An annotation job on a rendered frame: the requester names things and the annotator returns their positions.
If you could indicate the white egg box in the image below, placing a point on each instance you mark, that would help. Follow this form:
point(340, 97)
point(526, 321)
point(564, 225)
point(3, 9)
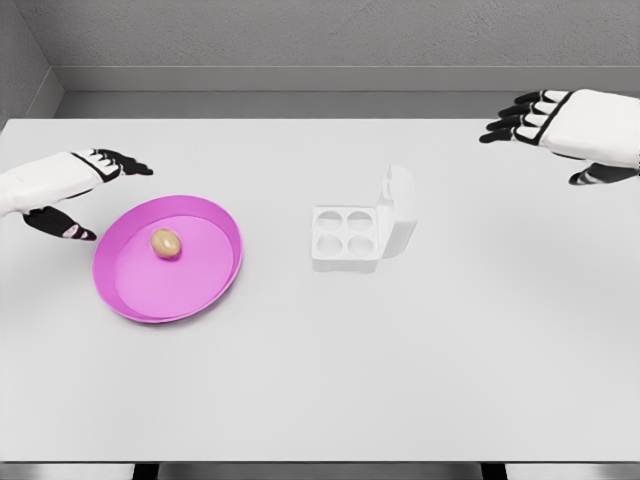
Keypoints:
point(362, 225)

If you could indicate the pink round plate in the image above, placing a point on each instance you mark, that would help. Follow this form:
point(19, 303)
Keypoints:
point(168, 260)

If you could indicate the brown egg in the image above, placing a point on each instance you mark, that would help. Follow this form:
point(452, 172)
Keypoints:
point(165, 244)

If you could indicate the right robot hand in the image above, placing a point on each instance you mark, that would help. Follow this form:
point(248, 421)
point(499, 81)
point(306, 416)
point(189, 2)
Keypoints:
point(585, 130)

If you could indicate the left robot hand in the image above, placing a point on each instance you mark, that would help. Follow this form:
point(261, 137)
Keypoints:
point(55, 178)

